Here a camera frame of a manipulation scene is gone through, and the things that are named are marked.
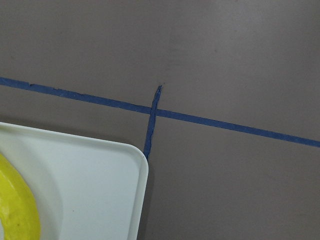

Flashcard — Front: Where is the greenish yellow long banana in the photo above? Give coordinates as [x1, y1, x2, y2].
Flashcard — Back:
[0, 155, 41, 240]

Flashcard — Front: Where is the cream bear tray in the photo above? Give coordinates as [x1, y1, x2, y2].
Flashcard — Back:
[0, 123, 149, 240]

